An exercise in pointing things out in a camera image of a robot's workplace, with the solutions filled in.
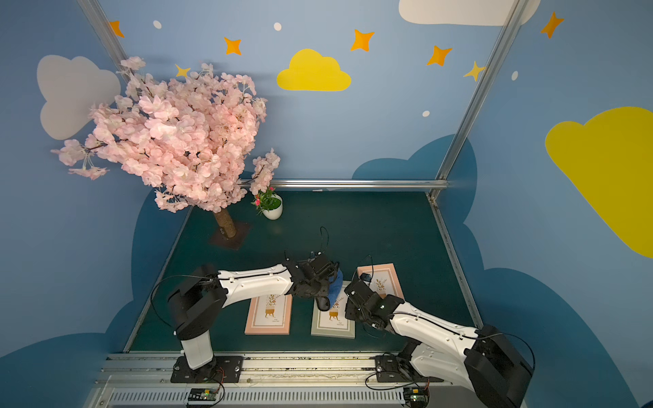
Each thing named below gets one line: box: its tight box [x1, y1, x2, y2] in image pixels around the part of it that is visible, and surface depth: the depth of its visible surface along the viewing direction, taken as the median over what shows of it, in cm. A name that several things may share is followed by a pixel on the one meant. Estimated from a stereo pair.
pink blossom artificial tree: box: [51, 56, 280, 250], surface depth 67 cm
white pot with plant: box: [249, 186, 284, 221], surface depth 105 cm
